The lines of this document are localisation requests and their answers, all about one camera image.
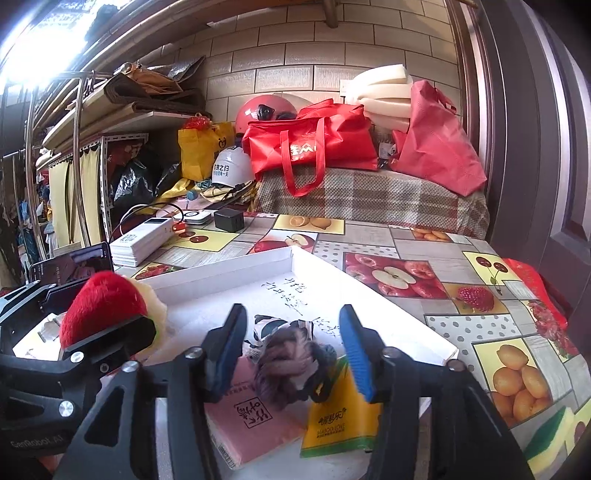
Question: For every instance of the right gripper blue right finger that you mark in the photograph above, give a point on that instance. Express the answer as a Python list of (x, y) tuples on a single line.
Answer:
[(469, 438)]

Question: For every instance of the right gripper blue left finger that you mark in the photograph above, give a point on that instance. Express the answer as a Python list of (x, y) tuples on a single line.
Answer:
[(117, 438)]

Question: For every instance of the yellow tissue pack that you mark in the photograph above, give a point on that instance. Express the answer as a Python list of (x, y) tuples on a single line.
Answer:
[(342, 423)]

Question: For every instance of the red plush toy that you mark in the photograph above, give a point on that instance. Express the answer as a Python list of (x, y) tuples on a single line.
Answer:
[(108, 299)]

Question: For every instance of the pink tissue pack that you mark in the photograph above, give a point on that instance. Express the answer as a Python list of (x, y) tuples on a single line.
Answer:
[(245, 428)]

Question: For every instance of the purple grey yarn ball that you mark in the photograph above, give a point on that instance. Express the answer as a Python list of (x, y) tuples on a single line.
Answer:
[(293, 367)]

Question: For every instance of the black white patterned cloth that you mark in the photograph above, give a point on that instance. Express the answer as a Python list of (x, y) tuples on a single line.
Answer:
[(264, 326)]

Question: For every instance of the yellow green sponge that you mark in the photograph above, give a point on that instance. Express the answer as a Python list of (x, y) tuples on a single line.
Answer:
[(548, 445)]

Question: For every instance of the black smartphone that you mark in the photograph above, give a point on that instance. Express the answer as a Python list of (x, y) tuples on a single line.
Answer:
[(72, 266)]

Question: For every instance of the fruit pattern tablecloth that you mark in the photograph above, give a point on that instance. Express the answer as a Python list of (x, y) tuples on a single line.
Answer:
[(456, 285)]

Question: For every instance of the white shallow tray box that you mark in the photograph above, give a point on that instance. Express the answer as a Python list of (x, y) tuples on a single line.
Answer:
[(290, 284)]

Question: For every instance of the yellow curtain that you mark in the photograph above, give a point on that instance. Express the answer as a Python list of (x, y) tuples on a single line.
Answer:
[(65, 219)]

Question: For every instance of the red packet by door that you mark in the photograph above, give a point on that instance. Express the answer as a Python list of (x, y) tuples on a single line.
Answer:
[(533, 280)]

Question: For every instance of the white power bank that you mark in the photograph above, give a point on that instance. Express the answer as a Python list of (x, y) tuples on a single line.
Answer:
[(133, 247)]

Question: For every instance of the plaid cloth covered bench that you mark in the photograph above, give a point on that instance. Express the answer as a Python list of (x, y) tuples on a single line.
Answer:
[(383, 197)]

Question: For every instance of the black plastic bag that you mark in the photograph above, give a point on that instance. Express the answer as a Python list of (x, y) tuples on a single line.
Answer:
[(137, 184)]

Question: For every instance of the white round charger device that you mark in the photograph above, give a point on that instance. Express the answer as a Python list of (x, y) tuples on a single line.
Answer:
[(198, 218)]

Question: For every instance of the black charger cube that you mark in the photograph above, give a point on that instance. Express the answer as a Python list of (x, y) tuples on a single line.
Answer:
[(229, 220)]

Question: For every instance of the pink red shopping bag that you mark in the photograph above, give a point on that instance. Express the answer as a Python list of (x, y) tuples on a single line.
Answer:
[(435, 147)]

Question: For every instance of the metal storage shelf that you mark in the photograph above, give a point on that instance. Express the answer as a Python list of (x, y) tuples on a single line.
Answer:
[(106, 109)]

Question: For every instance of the yellow shopping bag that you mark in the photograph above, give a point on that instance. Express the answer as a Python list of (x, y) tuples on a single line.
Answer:
[(200, 141)]

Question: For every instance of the white helmet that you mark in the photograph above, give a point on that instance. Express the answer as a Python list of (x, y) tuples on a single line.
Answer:
[(232, 167)]

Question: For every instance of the red tote bag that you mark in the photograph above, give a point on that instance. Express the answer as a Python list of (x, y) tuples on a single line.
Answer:
[(323, 135)]

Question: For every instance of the cream foam roll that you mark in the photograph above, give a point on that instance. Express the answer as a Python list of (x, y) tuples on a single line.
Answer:
[(385, 93)]

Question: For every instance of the red helmet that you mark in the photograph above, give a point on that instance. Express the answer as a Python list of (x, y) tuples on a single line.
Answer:
[(263, 108)]

